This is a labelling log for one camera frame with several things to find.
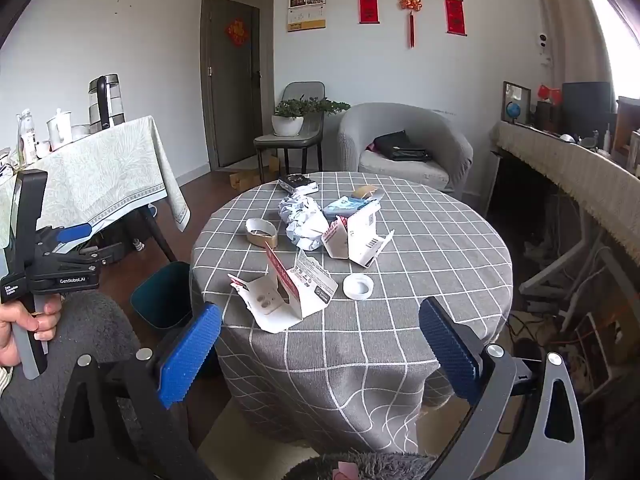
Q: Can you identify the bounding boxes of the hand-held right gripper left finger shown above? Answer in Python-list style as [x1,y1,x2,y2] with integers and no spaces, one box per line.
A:
[55,302,223,480]

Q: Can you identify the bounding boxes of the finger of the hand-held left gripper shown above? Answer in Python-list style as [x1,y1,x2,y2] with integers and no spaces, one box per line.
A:
[52,247,102,267]
[40,222,94,251]

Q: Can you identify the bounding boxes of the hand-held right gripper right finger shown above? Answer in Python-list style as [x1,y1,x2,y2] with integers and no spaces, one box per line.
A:
[417,296,586,480]

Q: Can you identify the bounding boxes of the teal trash bin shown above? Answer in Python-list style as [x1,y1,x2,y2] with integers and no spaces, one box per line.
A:
[130,261,193,333]

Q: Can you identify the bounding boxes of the white paper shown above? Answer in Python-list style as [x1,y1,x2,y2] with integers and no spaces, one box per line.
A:
[277,194,331,252]

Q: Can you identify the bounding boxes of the person's left hand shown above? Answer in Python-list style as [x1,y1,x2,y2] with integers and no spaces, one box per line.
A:
[0,294,63,368]

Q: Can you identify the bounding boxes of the dark table leg with sock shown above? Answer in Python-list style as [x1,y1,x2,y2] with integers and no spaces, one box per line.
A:
[131,210,148,252]
[137,205,178,263]

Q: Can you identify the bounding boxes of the grey fleece cloth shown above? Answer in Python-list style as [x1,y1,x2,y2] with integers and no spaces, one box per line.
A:
[0,290,151,480]

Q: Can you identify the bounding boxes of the pale patterned tablecloth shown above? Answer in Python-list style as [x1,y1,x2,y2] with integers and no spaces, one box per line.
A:
[0,116,192,233]

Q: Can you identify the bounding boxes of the grey checked tablecloth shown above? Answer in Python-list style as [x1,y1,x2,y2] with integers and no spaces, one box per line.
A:
[190,171,515,453]

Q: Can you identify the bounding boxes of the clear bottle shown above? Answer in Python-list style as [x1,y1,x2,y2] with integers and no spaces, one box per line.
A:
[17,108,38,163]

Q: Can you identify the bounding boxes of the opened red and white box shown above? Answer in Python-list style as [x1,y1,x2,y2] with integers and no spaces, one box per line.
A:
[227,244,339,334]

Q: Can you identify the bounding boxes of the brown and white tape roll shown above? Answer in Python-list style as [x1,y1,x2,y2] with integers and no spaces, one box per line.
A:
[245,218,280,248]

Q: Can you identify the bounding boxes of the opened white carton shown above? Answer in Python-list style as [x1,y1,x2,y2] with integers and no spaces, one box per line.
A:
[320,200,396,268]

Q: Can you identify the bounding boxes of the grey fuzzy cushion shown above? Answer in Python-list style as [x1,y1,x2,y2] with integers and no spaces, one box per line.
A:
[282,451,437,480]

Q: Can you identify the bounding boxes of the cardboard box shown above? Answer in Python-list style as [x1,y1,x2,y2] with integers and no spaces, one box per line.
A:
[229,155,281,192]

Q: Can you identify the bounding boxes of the blue packet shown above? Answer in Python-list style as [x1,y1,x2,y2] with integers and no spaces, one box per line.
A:
[322,197,368,221]

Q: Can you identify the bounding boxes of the small black box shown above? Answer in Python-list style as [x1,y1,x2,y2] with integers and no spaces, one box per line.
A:
[277,175,318,195]

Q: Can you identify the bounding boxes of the black bag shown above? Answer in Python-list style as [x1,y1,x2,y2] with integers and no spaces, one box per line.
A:
[372,131,432,162]

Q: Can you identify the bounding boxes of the grey-green door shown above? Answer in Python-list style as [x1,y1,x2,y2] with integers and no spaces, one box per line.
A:
[201,0,276,172]

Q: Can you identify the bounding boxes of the cream lace sideboard cloth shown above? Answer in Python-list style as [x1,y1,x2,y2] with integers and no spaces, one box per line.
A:
[492,120,640,286]

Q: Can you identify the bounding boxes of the potted plant in white pot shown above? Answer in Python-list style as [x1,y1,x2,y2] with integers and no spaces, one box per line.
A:
[271,97,351,137]

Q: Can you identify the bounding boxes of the grey armchair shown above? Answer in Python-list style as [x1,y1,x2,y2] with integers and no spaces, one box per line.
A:
[336,102,474,193]

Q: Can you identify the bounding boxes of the red door decoration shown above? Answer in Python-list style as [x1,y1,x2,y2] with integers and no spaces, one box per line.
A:
[226,19,250,47]

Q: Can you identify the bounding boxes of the grey dining chair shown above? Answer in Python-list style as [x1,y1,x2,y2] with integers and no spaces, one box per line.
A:
[253,81,327,173]

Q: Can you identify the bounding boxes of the framed picture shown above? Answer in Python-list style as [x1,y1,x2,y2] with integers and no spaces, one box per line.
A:
[501,81,532,125]

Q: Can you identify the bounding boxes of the black monitor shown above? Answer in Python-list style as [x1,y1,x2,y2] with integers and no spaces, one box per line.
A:
[561,81,613,136]

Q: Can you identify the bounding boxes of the window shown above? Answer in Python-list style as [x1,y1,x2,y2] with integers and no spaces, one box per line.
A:
[580,0,640,111]

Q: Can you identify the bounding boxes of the tangle of cables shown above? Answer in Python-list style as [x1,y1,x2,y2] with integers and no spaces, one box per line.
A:
[505,305,601,361]

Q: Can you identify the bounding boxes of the white metal frame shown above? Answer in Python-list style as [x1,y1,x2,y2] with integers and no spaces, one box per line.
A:
[520,210,618,321]

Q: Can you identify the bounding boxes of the wall calendar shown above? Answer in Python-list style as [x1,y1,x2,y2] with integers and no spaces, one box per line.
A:
[287,0,327,33]

